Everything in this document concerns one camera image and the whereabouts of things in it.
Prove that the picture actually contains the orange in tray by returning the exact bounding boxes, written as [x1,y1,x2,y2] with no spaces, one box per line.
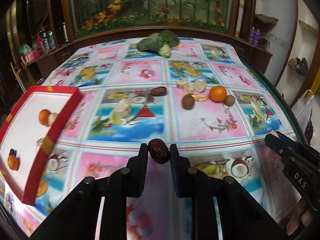
[7,148,20,171]
[38,109,51,126]

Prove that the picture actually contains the brown longan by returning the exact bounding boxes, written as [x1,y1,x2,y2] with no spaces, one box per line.
[182,94,195,109]
[224,95,235,107]

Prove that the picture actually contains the red white tray box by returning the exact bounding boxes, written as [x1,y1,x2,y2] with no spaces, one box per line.
[1,86,82,205]

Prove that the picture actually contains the flower aquarium display cabinet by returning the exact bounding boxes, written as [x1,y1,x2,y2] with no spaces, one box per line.
[62,0,256,40]

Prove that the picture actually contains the white plastic bag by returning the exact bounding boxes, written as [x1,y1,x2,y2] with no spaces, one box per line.
[291,89,314,145]

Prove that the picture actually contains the green leafy vegetable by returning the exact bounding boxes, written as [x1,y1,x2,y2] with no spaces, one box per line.
[137,30,180,58]

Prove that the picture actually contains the right hand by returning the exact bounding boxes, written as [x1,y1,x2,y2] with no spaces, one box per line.
[286,198,313,235]

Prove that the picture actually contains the large orange tangerine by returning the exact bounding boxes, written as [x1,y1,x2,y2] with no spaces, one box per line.
[209,86,227,102]

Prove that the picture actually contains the dark red jujube date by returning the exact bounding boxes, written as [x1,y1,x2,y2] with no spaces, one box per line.
[148,138,171,165]

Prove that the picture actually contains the orange in tray lower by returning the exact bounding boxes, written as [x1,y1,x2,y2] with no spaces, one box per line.
[7,148,20,171]

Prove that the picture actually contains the bottles on left shelf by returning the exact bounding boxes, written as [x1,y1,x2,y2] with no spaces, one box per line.
[39,22,69,52]

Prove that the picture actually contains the orange in tray upper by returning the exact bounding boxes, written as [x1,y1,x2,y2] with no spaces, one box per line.
[38,109,51,126]

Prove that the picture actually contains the colourful fruit print tablecloth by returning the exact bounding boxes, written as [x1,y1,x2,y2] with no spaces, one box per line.
[1,37,300,236]

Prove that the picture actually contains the purple bottles on shelf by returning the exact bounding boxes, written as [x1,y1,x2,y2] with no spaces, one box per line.
[248,27,261,46]

